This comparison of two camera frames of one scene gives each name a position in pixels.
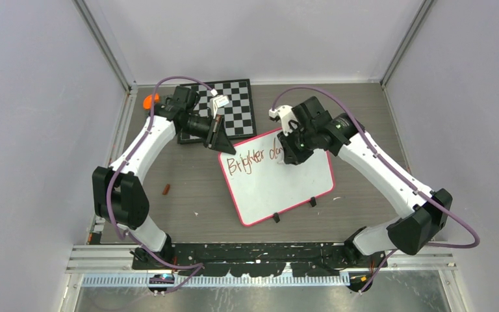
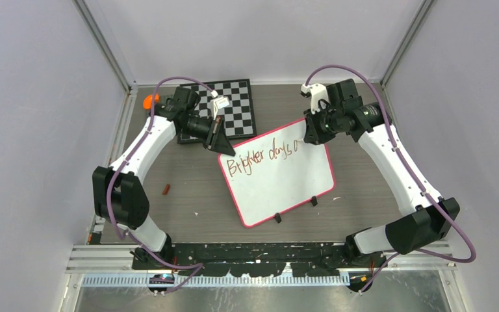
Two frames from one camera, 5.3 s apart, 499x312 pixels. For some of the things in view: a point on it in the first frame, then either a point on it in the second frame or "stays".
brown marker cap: x=166 y=189 stays
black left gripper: x=217 y=137 stays
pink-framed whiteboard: x=262 y=185 stays
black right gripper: x=295 y=157 to x=314 y=135
